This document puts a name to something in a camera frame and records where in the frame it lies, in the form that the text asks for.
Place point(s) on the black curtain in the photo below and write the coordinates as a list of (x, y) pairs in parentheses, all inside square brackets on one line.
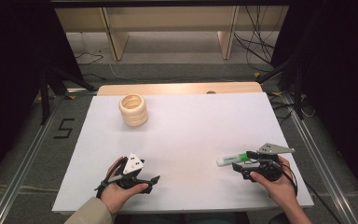
[(338, 77), (12, 77)]

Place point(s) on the person's right hand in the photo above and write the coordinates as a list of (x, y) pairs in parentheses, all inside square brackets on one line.
[(278, 188)]

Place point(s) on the aluminium floor rail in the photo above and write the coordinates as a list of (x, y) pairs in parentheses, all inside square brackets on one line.
[(323, 168), (21, 171)]

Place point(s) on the person's left hand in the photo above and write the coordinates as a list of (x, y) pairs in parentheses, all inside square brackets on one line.
[(118, 194)]

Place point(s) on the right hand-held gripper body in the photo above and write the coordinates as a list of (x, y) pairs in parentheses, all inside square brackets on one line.
[(265, 169)]

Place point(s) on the white board sheet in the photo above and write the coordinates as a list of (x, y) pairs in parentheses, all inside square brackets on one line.
[(186, 130)]

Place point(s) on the black tripod stand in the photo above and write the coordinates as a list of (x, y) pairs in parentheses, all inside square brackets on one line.
[(45, 93), (298, 87)]

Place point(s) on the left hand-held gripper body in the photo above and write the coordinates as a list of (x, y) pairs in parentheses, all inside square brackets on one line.
[(132, 164)]

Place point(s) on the white green marker pen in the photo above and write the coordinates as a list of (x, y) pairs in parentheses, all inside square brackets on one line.
[(230, 159)]

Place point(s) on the cream ribbed pen holder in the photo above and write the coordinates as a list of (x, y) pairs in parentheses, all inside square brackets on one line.
[(133, 110)]

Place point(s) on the yellow tape piece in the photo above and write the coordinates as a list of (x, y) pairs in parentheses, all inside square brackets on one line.
[(276, 93), (257, 74), (71, 97)]

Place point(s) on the light wooden table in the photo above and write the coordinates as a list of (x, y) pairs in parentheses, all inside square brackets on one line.
[(167, 89)]

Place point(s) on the light wooden desk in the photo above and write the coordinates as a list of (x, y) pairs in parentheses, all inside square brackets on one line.
[(174, 18)]

